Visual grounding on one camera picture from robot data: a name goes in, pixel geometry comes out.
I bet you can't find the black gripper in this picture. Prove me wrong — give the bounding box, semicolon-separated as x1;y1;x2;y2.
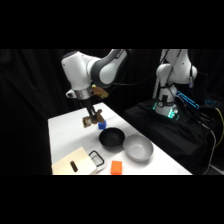
78;96;102;126

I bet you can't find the brown tiger plush toy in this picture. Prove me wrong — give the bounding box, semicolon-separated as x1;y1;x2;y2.
82;109;104;129

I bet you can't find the black bowl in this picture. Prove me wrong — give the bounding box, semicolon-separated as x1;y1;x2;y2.
98;127;126;150

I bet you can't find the grey bowl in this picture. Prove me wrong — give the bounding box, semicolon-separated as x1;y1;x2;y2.
123;133;155;163

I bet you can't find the light wooden cutting board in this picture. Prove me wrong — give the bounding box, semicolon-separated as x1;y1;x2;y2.
51;146;100;176

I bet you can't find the orange cube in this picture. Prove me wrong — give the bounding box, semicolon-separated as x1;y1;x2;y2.
110;160;124;176

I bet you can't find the black curtain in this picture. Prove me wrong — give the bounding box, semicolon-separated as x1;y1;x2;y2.
0;49;224;176

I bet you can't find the black cloth covered stand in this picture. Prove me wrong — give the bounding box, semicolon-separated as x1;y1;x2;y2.
123;99;214;176

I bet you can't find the blue lit control box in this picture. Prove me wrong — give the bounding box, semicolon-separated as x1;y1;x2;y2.
175;90;201;111

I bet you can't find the tan cable clip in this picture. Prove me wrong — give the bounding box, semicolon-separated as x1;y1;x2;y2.
90;84;109;99

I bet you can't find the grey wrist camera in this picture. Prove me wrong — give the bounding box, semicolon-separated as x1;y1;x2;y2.
65;88;80;100

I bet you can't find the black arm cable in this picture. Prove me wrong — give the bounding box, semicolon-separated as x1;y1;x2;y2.
113;49;171;87

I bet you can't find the yellow cable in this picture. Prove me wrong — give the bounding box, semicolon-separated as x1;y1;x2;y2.
213;107;224;148

